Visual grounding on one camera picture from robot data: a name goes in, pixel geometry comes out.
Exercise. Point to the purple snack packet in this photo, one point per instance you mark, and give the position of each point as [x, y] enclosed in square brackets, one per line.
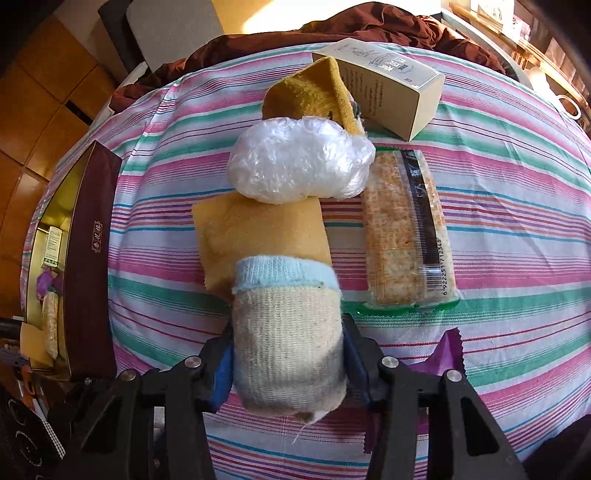
[443, 355]
[48, 281]

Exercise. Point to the grey yellow blue headboard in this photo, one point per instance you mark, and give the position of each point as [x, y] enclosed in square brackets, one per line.
[180, 32]

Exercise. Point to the clear cracker packet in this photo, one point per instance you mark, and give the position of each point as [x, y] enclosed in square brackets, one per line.
[401, 230]
[50, 323]

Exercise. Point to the large yellow sponge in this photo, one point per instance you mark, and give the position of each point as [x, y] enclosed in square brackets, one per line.
[258, 235]

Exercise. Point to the brown blanket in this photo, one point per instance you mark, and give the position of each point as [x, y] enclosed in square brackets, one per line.
[258, 41]

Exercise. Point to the large clear plastic bag ball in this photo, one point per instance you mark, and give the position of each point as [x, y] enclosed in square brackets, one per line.
[295, 161]

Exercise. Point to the wooden bedside table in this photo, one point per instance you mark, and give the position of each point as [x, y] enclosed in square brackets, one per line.
[521, 32]

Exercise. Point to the mustard yellow sock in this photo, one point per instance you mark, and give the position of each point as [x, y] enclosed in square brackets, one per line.
[309, 92]

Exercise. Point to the grey bed frame rail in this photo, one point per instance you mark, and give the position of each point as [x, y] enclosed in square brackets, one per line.
[480, 41]

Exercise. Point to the small green print box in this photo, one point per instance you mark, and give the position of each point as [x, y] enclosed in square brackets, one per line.
[53, 244]

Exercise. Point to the pale yellow sponge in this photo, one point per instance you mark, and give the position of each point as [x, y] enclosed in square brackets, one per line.
[32, 344]

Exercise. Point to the gold and maroon tin box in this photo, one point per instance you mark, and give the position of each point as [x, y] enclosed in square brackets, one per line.
[87, 277]

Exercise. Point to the wooden wardrobe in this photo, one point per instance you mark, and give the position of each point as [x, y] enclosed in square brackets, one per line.
[37, 115]

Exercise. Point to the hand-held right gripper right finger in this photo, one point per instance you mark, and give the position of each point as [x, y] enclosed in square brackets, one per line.
[354, 369]

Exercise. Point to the beige sock with blue cuff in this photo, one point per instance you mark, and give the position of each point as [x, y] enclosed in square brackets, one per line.
[286, 341]

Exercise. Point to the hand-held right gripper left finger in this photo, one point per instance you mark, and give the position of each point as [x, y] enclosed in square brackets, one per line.
[224, 369]

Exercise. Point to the beige cardboard box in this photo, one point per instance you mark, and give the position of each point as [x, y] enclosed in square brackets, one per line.
[397, 92]

